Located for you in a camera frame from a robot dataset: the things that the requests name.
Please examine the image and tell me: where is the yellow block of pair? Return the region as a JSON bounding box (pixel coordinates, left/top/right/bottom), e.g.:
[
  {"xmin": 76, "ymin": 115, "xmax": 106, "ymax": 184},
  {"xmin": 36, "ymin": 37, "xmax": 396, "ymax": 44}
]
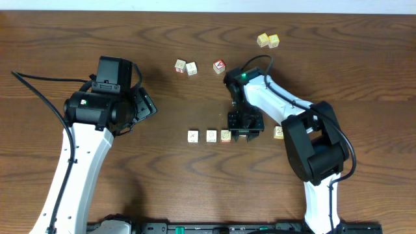
[
  {"xmin": 257, "ymin": 33, "xmax": 269, "ymax": 47},
  {"xmin": 268, "ymin": 34, "xmax": 280, "ymax": 48}
]

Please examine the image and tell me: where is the red spiral wooden block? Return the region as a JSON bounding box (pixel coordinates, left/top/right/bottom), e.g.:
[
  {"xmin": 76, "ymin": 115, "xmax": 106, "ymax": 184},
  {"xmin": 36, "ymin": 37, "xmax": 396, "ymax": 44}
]
[{"xmin": 220, "ymin": 129, "xmax": 231, "ymax": 142}]

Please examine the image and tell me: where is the yellow edged bug block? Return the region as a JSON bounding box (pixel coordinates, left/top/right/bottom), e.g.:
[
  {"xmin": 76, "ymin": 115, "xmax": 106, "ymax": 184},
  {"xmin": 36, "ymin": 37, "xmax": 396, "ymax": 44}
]
[{"xmin": 187, "ymin": 130, "xmax": 199, "ymax": 143}]

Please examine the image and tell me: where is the yellow block left of pair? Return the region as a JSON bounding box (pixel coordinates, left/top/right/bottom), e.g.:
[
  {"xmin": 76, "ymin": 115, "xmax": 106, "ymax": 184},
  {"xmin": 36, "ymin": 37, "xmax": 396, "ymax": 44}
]
[{"xmin": 257, "ymin": 33, "xmax": 269, "ymax": 47}]

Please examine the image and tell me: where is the yellow face wooden block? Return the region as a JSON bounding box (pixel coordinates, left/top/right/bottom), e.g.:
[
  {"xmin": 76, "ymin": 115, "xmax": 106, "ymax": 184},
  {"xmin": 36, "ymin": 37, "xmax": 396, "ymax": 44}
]
[{"xmin": 274, "ymin": 126, "xmax": 284, "ymax": 139}]

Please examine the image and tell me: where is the yellow block right of pair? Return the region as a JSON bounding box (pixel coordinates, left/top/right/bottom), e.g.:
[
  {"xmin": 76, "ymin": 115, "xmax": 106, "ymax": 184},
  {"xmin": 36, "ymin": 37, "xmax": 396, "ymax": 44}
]
[{"xmin": 268, "ymin": 34, "xmax": 280, "ymax": 48}]

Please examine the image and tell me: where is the red letter A block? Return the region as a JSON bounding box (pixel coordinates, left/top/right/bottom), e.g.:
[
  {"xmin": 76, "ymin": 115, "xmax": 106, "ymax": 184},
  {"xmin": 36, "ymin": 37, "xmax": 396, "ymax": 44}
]
[{"xmin": 213, "ymin": 59, "xmax": 226, "ymax": 74}]

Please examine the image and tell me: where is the green edged wooden block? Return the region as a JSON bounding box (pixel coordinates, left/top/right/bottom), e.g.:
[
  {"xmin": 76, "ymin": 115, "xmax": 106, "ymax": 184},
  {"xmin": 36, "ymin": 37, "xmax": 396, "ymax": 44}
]
[{"xmin": 206, "ymin": 129, "xmax": 217, "ymax": 142}]

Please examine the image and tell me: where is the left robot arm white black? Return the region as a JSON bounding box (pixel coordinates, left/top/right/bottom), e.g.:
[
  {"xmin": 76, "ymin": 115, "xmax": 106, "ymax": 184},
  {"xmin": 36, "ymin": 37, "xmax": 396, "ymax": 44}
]
[{"xmin": 31, "ymin": 86, "xmax": 157, "ymax": 233}]

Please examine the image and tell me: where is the blue letter white block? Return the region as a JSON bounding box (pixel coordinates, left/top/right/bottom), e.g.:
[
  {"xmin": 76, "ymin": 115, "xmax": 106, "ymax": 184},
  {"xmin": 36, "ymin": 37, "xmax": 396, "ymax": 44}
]
[{"xmin": 185, "ymin": 62, "xmax": 198, "ymax": 75}]

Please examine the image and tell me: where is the red number three block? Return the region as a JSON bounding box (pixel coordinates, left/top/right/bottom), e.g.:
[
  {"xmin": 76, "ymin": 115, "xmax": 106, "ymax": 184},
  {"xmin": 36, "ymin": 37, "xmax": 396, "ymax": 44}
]
[{"xmin": 174, "ymin": 59, "xmax": 187, "ymax": 73}]

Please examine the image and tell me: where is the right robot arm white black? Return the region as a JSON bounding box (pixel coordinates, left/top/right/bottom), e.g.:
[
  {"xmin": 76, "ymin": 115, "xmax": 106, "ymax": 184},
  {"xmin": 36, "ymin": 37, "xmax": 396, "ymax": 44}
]
[{"xmin": 224, "ymin": 68, "xmax": 356, "ymax": 233}]

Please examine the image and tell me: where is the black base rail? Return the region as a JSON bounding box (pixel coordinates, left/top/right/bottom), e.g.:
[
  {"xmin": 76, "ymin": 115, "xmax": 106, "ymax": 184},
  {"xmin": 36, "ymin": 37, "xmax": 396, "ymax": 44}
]
[{"xmin": 131, "ymin": 221, "xmax": 383, "ymax": 234}]

